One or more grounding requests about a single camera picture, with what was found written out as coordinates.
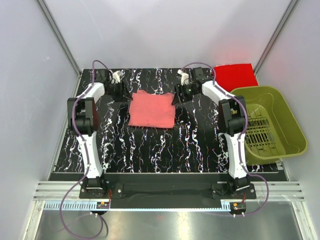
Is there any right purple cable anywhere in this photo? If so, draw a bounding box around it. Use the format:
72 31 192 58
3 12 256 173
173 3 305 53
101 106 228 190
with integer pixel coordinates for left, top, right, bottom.
179 61 270 218

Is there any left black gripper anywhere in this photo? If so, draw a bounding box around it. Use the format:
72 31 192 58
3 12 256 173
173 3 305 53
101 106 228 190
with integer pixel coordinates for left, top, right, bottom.
106 80 133 103

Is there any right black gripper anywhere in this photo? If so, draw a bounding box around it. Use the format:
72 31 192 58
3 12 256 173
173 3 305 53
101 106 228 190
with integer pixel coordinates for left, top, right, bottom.
171 83 199 106

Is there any pink t shirt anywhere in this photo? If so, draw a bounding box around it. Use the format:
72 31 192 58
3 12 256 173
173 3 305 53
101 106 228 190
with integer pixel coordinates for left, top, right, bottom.
128 90 176 129

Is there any folded red t shirt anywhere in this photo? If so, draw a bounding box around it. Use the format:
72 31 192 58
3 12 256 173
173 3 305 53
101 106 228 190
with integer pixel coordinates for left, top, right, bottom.
214 63 258 92

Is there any white slotted cable duct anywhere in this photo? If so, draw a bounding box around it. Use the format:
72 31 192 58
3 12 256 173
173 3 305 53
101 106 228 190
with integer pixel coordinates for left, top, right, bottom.
44 200 231 212

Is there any aluminium frame post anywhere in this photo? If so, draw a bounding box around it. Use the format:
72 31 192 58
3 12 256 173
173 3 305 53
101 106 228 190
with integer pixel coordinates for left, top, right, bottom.
35 0 82 76
253 0 300 75

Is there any olive green plastic basket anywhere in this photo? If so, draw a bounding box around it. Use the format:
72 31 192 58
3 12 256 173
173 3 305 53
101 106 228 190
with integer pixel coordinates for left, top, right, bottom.
231 85 308 166

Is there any left aluminium frame post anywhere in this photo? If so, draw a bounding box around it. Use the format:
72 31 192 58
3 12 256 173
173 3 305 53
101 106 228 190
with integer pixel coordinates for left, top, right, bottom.
35 0 82 76

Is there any aluminium rail profile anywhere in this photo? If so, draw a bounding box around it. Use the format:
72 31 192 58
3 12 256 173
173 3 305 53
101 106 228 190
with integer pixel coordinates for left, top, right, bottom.
33 181 305 203

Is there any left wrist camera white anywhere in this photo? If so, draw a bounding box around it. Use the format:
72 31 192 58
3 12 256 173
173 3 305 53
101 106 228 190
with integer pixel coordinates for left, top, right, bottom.
111 70 123 85

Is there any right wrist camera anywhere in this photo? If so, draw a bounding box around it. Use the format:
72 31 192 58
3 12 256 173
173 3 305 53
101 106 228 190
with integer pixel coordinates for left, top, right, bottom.
176 69 190 86

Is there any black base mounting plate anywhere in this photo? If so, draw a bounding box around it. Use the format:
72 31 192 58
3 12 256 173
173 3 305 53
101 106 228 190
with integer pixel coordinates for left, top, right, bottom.
79 173 256 200

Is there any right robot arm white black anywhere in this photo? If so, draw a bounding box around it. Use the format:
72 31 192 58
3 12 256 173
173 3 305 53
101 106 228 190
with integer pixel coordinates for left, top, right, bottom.
171 67 250 199

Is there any right aluminium frame post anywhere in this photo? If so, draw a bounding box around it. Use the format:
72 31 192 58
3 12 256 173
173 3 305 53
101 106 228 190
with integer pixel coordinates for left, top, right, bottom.
253 0 300 75

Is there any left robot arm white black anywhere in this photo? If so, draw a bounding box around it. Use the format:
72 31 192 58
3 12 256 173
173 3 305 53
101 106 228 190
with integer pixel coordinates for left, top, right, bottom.
67 69 132 199

